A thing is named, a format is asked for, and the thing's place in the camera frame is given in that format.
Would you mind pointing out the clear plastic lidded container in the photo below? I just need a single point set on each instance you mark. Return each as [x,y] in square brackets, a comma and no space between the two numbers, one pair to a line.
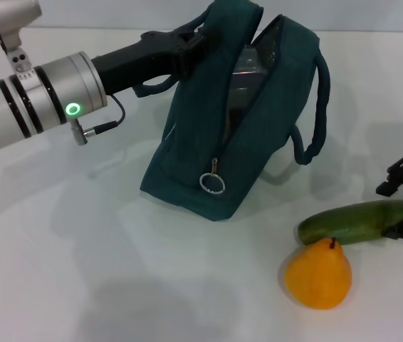
[249,64]

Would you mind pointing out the orange yellow pear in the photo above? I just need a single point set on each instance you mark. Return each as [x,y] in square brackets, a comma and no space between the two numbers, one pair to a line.
[317,278]

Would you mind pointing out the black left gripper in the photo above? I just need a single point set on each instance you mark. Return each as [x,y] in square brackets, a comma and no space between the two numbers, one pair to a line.
[134,64]

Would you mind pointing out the dark teal fabric bag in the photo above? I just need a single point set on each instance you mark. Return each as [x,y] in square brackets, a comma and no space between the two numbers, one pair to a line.
[194,142]

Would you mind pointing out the green cucumber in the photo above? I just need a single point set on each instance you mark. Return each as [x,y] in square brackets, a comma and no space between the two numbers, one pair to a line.
[347,221]

